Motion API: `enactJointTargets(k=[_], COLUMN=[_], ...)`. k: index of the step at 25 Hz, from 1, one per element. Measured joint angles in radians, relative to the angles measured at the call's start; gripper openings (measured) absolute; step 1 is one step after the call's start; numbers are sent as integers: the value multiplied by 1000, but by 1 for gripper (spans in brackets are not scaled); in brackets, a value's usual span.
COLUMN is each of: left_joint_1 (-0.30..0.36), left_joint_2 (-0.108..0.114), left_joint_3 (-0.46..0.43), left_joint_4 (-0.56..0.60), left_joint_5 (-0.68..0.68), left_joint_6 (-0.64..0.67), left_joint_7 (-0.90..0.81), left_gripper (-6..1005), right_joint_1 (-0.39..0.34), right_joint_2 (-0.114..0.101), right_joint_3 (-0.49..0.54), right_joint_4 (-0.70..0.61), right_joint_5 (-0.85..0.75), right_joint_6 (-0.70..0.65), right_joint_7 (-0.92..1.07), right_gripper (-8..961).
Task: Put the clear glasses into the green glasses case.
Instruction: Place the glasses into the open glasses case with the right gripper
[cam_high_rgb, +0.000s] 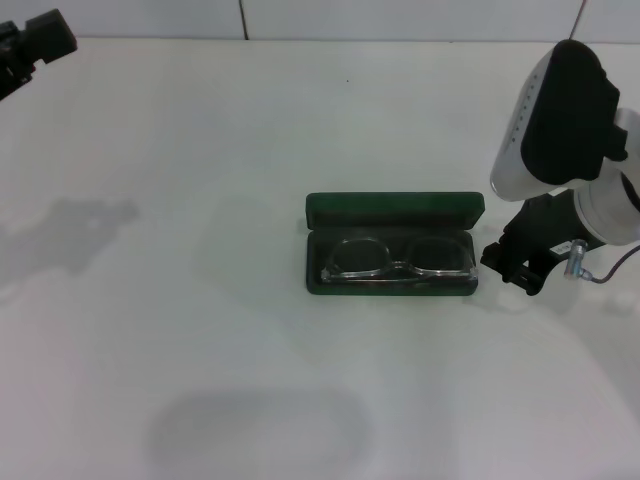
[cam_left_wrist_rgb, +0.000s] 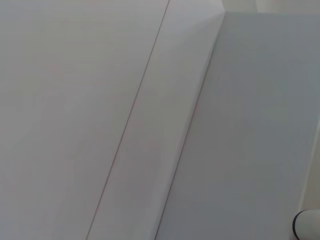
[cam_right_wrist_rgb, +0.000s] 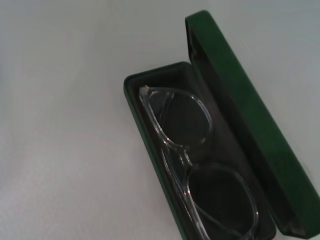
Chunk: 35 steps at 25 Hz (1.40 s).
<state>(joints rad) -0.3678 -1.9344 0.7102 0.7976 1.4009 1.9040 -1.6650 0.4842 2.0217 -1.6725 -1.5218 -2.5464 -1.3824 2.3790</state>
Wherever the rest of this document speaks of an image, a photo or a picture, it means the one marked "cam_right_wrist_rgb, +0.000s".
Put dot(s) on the clear transparent glasses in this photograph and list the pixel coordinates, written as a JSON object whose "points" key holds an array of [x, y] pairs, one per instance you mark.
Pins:
{"points": [[186, 158]]}

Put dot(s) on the green glasses case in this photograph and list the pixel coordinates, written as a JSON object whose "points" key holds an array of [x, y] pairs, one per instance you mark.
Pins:
{"points": [[237, 87]]}

